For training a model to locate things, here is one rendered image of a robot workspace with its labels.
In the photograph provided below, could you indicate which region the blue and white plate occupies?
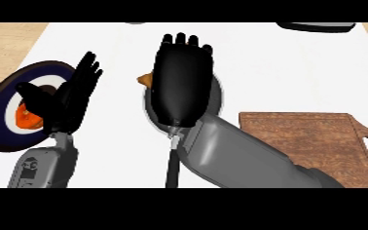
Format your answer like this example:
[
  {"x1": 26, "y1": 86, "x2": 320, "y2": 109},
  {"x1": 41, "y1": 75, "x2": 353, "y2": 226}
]
[{"x1": 0, "y1": 59, "x2": 78, "y2": 153}]

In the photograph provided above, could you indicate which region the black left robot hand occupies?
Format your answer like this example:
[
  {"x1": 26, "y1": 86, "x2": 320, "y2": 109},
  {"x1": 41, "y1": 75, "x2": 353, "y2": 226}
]
[{"x1": 15, "y1": 51, "x2": 105, "y2": 136}]

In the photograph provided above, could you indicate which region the orange food item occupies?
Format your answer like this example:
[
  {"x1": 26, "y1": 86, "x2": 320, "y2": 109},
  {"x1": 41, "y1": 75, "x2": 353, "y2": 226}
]
[{"x1": 15, "y1": 101, "x2": 46, "y2": 130}]

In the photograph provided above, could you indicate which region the black flat appliance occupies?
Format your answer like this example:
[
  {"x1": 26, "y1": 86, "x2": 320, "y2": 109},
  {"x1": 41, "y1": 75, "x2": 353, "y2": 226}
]
[{"x1": 276, "y1": 21, "x2": 359, "y2": 34}]

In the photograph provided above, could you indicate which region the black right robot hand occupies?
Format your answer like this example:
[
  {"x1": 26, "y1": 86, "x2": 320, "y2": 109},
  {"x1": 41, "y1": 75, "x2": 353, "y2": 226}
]
[{"x1": 149, "y1": 31, "x2": 215, "y2": 129}]

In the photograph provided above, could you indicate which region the brown croissant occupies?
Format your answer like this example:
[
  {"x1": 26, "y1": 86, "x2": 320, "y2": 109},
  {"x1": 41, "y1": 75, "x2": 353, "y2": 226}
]
[{"x1": 136, "y1": 71, "x2": 155, "y2": 88}]

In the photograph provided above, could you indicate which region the brown wooden cutting board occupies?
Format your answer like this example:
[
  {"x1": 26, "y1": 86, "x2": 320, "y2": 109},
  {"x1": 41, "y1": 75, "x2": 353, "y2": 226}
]
[{"x1": 236, "y1": 111, "x2": 368, "y2": 189}]

